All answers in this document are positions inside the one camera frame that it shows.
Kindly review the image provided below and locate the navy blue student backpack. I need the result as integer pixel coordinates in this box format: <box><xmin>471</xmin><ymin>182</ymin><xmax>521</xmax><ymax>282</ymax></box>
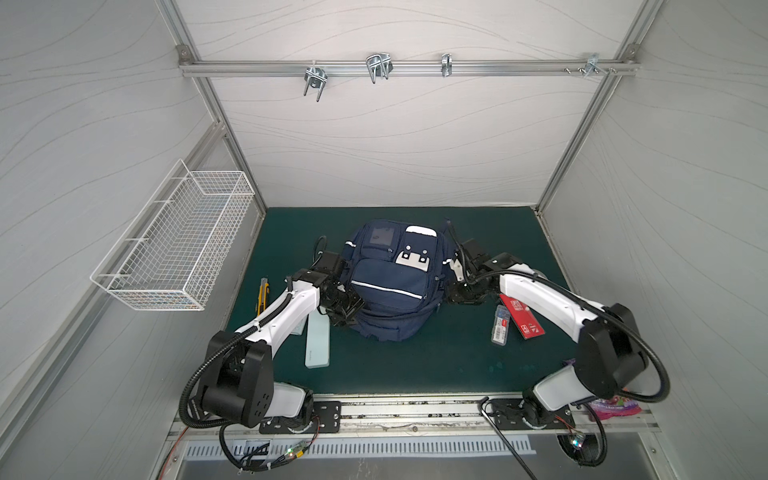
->
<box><xmin>342</xmin><ymin>219</ymin><xmax>456</xmax><ymax>342</ymax></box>

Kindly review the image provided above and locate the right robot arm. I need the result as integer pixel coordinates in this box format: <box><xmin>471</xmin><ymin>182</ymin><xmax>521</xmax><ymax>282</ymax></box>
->
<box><xmin>445</xmin><ymin>245</ymin><xmax>671</xmax><ymax>416</ymax></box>

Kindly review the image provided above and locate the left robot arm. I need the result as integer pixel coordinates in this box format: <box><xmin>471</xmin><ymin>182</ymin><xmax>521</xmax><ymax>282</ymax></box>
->
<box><xmin>178</xmin><ymin>251</ymin><xmax>363</xmax><ymax>429</ymax></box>

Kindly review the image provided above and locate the mint green pencil case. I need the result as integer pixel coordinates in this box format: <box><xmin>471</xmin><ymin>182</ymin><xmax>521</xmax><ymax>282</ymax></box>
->
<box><xmin>305</xmin><ymin>311</ymin><xmax>331</xmax><ymax>369</ymax></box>

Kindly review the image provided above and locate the clear pen case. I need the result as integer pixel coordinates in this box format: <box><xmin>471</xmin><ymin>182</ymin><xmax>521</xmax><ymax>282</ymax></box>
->
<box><xmin>491</xmin><ymin>304</ymin><xmax>511</xmax><ymax>346</ymax></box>

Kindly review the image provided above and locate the green mat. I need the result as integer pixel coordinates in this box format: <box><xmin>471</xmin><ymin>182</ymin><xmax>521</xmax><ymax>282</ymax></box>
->
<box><xmin>227</xmin><ymin>207</ymin><xmax>576</xmax><ymax>394</ymax></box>

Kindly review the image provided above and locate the red flat box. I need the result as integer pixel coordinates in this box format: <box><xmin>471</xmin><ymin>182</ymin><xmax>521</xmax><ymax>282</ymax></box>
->
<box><xmin>500</xmin><ymin>294</ymin><xmax>545</xmax><ymax>340</ymax></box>

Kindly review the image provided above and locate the yellow utility knife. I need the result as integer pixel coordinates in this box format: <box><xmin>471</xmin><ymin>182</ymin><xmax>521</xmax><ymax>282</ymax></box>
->
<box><xmin>255</xmin><ymin>277</ymin><xmax>270</xmax><ymax>316</ymax></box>

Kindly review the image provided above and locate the pink snack pouch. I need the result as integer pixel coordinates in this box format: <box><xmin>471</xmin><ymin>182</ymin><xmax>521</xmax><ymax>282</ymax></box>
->
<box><xmin>573</xmin><ymin>396</ymin><xmax>643</xmax><ymax>422</ymax></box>

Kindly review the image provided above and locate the left metal hook clamp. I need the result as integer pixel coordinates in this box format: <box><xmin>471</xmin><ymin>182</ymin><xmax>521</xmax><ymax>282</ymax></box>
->
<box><xmin>303</xmin><ymin>66</ymin><xmax>328</xmax><ymax>102</ymax></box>

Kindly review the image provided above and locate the metal hook clamp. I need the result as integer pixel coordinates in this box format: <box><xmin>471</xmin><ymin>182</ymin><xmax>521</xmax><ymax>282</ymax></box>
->
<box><xmin>564</xmin><ymin>53</ymin><xmax>618</xmax><ymax>78</ymax></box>
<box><xmin>303</xmin><ymin>66</ymin><xmax>328</xmax><ymax>102</ymax></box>
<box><xmin>365</xmin><ymin>53</ymin><xmax>393</xmax><ymax>84</ymax></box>

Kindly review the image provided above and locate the middle metal hook clamp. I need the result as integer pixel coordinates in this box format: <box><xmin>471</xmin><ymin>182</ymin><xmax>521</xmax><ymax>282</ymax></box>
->
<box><xmin>365</xmin><ymin>53</ymin><xmax>393</xmax><ymax>84</ymax></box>

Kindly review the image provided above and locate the right metal hook clamp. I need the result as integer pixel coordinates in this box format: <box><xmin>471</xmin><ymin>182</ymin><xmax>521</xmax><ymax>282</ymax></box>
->
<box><xmin>564</xmin><ymin>53</ymin><xmax>618</xmax><ymax>78</ymax></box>

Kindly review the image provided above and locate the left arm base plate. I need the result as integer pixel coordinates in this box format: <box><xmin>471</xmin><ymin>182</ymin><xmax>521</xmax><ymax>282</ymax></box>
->
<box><xmin>258</xmin><ymin>401</ymin><xmax>342</xmax><ymax>435</ymax></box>

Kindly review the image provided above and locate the black floor cable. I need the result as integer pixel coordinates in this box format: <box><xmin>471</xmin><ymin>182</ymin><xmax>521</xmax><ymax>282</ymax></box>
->
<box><xmin>477</xmin><ymin>395</ymin><xmax>538</xmax><ymax>480</ymax></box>

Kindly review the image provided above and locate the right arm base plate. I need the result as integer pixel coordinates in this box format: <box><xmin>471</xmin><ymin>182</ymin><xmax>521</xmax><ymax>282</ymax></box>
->
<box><xmin>486</xmin><ymin>398</ymin><xmax>575</xmax><ymax>431</ymax></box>

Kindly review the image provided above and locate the white wire basket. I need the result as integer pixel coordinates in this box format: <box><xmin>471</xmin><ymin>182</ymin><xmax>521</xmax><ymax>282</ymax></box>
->
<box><xmin>90</xmin><ymin>159</ymin><xmax>254</xmax><ymax>312</ymax></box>

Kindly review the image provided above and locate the small metal ring clamp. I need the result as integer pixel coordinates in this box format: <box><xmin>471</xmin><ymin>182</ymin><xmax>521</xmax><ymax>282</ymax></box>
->
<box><xmin>441</xmin><ymin>53</ymin><xmax>453</xmax><ymax>78</ymax></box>

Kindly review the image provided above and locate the aluminium top rail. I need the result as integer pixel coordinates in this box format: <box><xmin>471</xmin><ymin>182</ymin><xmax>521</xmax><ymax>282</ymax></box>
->
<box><xmin>180</xmin><ymin>56</ymin><xmax>641</xmax><ymax>78</ymax></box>

